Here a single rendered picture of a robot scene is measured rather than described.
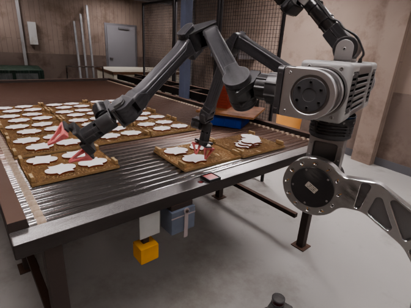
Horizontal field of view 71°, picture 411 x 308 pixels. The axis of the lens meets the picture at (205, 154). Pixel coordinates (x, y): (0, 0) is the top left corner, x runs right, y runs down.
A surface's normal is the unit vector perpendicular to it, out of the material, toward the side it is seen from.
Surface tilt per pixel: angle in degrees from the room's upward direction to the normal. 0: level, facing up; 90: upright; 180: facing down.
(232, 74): 38
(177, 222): 90
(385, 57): 90
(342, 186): 90
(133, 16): 90
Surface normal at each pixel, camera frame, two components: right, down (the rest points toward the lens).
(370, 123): -0.84, 0.15
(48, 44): 0.54, 0.32
